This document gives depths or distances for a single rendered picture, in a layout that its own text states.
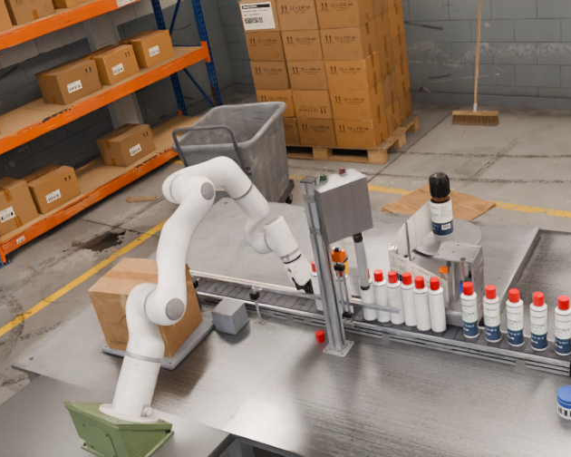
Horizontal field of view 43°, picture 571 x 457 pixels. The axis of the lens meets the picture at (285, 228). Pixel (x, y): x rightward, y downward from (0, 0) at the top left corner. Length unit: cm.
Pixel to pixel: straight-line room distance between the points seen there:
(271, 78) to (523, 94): 229
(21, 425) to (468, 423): 152
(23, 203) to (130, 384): 387
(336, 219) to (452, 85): 500
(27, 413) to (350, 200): 138
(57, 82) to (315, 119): 213
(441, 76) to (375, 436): 534
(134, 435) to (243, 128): 363
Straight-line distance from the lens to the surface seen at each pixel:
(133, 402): 241
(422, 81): 739
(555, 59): 683
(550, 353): 251
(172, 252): 239
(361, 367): 257
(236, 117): 565
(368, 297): 264
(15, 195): 609
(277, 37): 618
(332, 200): 232
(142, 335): 241
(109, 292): 278
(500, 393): 244
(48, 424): 276
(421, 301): 255
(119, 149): 669
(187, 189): 237
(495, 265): 296
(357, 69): 591
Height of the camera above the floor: 244
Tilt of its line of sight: 27 degrees down
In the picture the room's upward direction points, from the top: 11 degrees counter-clockwise
